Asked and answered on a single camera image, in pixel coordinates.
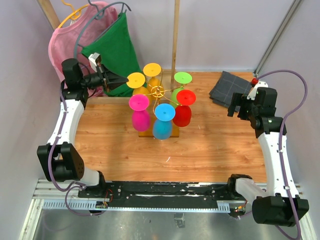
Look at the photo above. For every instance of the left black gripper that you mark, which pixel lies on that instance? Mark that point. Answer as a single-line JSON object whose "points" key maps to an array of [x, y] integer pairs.
{"points": [[111, 80]]}

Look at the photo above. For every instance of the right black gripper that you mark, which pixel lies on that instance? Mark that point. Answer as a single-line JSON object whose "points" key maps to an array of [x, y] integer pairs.
{"points": [[239, 99]]}

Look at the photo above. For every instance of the pink wine glass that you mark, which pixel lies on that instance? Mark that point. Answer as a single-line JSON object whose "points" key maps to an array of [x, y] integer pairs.
{"points": [[140, 116]]}

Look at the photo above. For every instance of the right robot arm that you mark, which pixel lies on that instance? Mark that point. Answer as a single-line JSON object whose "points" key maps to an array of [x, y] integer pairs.
{"points": [[275, 205]]}

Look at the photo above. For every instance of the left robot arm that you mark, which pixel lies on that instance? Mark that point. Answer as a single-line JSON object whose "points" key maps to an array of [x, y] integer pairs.
{"points": [[61, 163]]}

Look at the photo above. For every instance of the orange yellow wine glass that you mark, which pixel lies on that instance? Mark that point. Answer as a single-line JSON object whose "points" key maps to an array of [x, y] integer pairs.
{"points": [[152, 71]]}

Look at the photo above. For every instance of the red wine glass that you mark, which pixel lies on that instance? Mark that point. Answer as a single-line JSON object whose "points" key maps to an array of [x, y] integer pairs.
{"points": [[183, 112]]}

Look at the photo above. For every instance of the blue wine glass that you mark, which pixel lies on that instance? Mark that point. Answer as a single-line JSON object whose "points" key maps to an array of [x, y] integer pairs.
{"points": [[163, 127]]}

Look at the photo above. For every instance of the green wine glass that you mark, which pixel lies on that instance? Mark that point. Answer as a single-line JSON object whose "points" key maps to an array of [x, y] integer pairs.
{"points": [[182, 78]]}

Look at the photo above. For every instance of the amber rack base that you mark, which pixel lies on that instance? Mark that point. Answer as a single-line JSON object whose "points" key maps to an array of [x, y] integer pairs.
{"points": [[149, 133]]}

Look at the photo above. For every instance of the grey folded cloth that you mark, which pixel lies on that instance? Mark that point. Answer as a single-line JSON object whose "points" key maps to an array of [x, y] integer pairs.
{"points": [[226, 86]]}

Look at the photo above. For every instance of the green shirt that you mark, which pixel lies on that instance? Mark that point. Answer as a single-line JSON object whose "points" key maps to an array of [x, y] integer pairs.
{"points": [[116, 49]]}

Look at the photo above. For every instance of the pink shirt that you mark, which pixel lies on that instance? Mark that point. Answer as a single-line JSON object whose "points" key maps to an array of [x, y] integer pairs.
{"points": [[63, 40]]}

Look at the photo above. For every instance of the yellow clothes hanger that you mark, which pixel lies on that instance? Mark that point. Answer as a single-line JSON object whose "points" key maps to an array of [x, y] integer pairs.
{"points": [[74, 15]]}

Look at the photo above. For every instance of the aluminium corner profile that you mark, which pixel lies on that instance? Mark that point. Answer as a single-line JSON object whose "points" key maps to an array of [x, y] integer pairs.
{"points": [[292, 10]]}

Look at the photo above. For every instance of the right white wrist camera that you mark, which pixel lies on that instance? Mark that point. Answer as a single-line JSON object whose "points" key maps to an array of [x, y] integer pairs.
{"points": [[255, 83]]}

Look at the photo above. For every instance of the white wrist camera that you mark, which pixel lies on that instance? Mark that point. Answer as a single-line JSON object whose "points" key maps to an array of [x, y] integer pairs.
{"points": [[255, 83], [94, 60]]}

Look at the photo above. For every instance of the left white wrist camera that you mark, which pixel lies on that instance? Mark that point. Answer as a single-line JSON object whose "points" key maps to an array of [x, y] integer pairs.
{"points": [[94, 60]]}

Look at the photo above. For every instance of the gold wire glass rack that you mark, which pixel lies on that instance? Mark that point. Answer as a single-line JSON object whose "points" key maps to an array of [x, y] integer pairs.
{"points": [[160, 93]]}

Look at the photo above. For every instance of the wooden frame post left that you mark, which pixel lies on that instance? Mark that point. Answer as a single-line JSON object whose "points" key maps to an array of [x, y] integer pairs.
{"points": [[50, 13]]}

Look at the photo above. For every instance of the wooden frame post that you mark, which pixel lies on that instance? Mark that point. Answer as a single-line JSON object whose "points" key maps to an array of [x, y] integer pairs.
{"points": [[174, 41], [50, 13]]}

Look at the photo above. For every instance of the wooden frame post centre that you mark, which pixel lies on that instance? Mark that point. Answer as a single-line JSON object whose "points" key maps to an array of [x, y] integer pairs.
{"points": [[174, 41]]}

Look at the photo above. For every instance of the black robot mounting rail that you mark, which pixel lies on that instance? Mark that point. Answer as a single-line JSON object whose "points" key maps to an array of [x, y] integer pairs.
{"points": [[152, 196]]}

